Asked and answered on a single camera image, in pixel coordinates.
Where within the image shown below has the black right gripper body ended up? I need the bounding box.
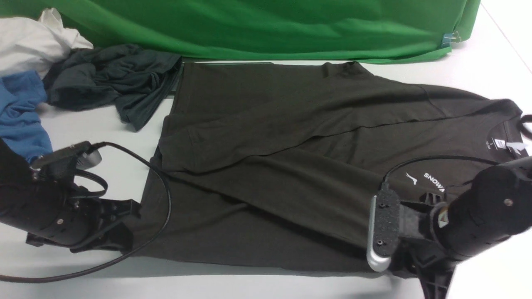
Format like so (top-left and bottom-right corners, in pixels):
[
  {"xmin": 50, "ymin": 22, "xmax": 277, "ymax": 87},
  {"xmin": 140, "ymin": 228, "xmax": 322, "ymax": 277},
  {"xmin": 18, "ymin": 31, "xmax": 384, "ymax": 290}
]
[{"xmin": 391, "ymin": 193, "xmax": 453, "ymax": 279}]

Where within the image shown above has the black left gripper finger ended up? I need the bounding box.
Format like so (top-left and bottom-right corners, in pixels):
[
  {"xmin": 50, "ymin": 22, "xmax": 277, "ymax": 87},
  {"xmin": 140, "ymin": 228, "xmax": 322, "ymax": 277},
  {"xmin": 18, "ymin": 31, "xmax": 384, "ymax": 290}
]
[
  {"xmin": 100, "ymin": 199, "xmax": 141, "ymax": 220},
  {"xmin": 25, "ymin": 221, "xmax": 134, "ymax": 253}
]

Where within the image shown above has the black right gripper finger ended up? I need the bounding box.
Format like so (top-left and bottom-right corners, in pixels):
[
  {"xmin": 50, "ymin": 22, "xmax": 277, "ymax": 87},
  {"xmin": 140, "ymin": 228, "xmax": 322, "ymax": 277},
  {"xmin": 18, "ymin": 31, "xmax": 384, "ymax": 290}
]
[{"xmin": 418, "ymin": 266, "xmax": 456, "ymax": 299}]

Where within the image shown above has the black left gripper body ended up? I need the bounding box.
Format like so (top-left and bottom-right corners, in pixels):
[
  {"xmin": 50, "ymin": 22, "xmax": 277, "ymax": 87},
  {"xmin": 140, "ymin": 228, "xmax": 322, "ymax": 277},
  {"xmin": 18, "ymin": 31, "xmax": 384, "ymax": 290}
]
[{"xmin": 8, "ymin": 182, "xmax": 105, "ymax": 245}]

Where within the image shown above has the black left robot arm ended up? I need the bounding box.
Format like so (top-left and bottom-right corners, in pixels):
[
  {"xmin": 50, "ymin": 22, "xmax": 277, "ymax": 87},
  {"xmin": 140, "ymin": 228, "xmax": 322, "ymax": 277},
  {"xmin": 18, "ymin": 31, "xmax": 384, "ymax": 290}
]
[{"xmin": 1, "ymin": 141, "xmax": 140, "ymax": 253}]

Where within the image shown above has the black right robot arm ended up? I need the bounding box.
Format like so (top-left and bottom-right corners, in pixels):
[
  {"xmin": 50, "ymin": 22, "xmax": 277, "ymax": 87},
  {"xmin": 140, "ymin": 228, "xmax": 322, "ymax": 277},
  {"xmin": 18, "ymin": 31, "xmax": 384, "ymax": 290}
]
[{"xmin": 388, "ymin": 157, "xmax": 531, "ymax": 299}]

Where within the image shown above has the blue crumpled garment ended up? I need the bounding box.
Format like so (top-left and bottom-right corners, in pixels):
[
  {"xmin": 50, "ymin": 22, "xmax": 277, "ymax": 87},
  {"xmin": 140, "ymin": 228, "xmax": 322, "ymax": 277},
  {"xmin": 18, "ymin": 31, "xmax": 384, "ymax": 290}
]
[{"xmin": 0, "ymin": 70, "xmax": 53, "ymax": 163}]

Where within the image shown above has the dark teal crumpled garment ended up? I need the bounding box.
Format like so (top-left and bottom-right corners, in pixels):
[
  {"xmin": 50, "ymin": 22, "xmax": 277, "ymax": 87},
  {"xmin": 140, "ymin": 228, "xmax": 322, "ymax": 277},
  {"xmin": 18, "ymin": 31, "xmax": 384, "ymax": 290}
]
[{"xmin": 42, "ymin": 44, "xmax": 182, "ymax": 131}]

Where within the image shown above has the white crumpled garment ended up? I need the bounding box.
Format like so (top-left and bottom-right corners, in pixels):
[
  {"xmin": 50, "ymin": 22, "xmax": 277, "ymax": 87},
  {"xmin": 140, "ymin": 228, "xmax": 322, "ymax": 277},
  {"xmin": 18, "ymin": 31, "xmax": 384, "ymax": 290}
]
[{"xmin": 0, "ymin": 8, "xmax": 94, "ymax": 78}]

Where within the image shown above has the blue binder clip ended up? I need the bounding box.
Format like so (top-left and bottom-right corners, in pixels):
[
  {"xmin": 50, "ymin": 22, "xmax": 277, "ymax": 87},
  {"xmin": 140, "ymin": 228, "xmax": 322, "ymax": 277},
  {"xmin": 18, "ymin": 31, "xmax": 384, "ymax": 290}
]
[{"xmin": 441, "ymin": 32, "xmax": 461, "ymax": 49}]

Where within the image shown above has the green backdrop cloth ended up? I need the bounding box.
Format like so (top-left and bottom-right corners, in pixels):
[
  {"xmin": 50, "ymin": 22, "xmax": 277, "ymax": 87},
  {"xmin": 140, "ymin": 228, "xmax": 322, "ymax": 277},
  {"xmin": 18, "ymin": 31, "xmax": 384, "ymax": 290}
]
[{"xmin": 1, "ymin": 0, "xmax": 480, "ymax": 64}]

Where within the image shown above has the black left camera cable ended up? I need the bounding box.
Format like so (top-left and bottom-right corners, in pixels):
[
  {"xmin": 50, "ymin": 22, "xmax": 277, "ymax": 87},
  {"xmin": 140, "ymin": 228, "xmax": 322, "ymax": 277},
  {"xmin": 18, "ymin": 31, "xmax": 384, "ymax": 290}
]
[{"xmin": 0, "ymin": 141, "xmax": 172, "ymax": 284}]

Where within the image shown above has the black camera cable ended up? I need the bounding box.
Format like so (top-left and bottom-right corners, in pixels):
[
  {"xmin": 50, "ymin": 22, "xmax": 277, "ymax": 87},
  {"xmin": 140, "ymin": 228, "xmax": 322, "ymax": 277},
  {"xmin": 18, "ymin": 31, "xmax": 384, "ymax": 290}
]
[
  {"xmin": 382, "ymin": 114, "xmax": 532, "ymax": 191},
  {"xmin": 0, "ymin": 141, "xmax": 172, "ymax": 284}
]

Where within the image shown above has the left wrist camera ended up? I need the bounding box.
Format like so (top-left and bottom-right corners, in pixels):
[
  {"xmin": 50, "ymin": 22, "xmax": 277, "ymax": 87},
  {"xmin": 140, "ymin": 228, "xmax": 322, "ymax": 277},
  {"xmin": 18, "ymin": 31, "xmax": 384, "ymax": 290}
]
[{"xmin": 30, "ymin": 141, "xmax": 102, "ymax": 170}]

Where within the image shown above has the black right camera cable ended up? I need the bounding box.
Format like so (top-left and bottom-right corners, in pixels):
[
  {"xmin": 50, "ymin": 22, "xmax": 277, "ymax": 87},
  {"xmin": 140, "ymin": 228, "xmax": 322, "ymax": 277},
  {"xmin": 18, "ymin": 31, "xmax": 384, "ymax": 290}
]
[{"xmin": 382, "ymin": 114, "xmax": 532, "ymax": 191}]

